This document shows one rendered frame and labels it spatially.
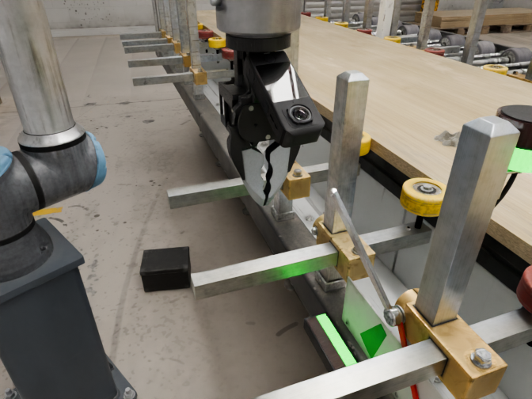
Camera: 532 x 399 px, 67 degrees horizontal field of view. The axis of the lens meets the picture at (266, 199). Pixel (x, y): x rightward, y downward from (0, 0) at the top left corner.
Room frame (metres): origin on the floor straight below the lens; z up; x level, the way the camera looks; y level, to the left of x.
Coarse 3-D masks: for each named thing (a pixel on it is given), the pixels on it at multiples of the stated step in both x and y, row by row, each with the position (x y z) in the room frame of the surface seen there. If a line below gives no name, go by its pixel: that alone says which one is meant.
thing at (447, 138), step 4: (444, 132) 0.83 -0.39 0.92; (448, 132) 0.83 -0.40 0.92; (456, 132) 0.84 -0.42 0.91; (460, 132) 0.82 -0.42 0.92; (436, 136) 0.84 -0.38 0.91; (440, 136) 0.83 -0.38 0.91; (444, 136) 0.82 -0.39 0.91; (448, 136) 0.82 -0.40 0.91; (452, 136) 0.82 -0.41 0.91; (456, 136) 0.82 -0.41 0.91; (436, 140) 0.82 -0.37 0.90; (440, 140) 0.82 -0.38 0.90; (444, 140) 0.82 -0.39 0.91; (448, 140) 0.80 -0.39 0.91; (452, 140) 0.80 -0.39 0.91; (456, 140) 0.80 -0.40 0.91; (444, 144) 0.80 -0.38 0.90; (448, 144) 0.79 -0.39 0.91; (452, 144) 0.79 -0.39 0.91; (456, 144) 0.79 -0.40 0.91
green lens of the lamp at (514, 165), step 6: (516, 150) 0.35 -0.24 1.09; (522, 150) 0.35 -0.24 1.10; (528, 150) 0.35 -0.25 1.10; (516, 156) 0.35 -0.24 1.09; (522, 156) 0.35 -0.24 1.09; (528, 156) 0.35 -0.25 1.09; (510, 162) 0.35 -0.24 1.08; (516, 162) 0.35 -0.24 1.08; (522, 162) 0.35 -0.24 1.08; (528, 162) 0.35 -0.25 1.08; (510, 168) 0.35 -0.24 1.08; (516, 168) 0.35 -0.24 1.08; (522, 168) 0.35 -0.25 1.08; (528, 168) 0.34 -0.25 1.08
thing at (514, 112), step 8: (512, 104) 0.40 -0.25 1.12; (520, 104) 0.40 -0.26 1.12; (504, 112) 0.38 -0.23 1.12; (512, 112) 0.38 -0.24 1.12; (520, 112) 0.38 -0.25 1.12; (528, 112) 0.38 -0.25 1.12; (520, 120) 0.36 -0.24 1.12; (528, 120) 0.35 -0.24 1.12; (512, 176) 0.37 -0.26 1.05; (504, 192) 0.37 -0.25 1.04
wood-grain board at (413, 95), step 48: (336, 48) 1.82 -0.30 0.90; (384, 48) 1.82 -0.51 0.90; (384, 96) 1.15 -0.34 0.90; (432, 96) 1.15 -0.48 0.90; (480, 96) 1.15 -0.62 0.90; (528, 96) 1.15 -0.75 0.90; (384, 144) 0.81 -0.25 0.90; (432, 144) 0.81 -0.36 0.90; (528, 192) 0.60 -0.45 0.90; (528, 240) 0.47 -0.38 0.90
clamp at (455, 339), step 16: (416, 288) 0.40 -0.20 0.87; (400, 304) 0.38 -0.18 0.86; (416, 320) 0.35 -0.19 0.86; (416, 336) 0.34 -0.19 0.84; (432, 336) 0.32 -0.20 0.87; (448, 336) 0.32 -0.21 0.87; (464, 336) 0.32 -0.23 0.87; (448, 352) 0.30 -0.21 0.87; (464, 352) 0.30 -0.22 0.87; (448, 368) 0.29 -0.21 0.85; (464, 368) 0.28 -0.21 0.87; (480, 368) 0.28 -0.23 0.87; (496, 368) 0.28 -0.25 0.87; (448, 384) 0.29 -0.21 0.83; (464, 384) 0.27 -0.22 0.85; (480, 384) 0.27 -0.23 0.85; (496, 384) 0.28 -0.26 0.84
